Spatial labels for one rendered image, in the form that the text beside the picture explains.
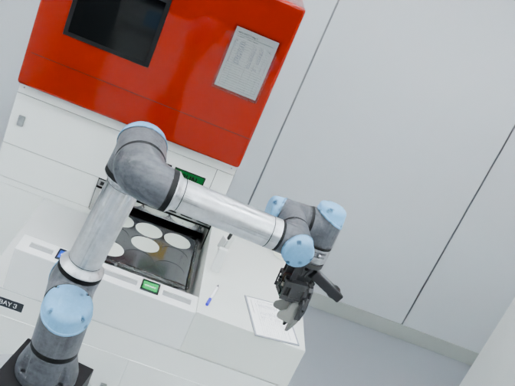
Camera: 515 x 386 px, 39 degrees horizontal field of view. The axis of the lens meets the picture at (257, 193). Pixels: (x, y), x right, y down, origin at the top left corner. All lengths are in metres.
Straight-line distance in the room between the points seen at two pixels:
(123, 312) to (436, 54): 2.51
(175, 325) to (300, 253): 0.68
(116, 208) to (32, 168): 1.08
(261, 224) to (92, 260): 0.44
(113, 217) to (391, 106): 2.65
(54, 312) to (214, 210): 0.44
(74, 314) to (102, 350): 0.56
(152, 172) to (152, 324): 0.76
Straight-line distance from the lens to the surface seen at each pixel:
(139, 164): 1.56
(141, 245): 2.54
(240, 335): 2.21
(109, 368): 2.33
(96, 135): 2.67
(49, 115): 2.69
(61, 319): 1.74
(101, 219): 1.75
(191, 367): 2.29
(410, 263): 4.55
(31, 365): 1.84
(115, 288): 2.17
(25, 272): 2.22
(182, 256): 2.57
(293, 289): 1.86
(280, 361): 2.26
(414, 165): 4.29
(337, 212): 1.78
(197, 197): 1.58
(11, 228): 2.90
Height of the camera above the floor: 2.09
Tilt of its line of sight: 21 degrees down
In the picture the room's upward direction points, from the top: 24 degrees clockwise
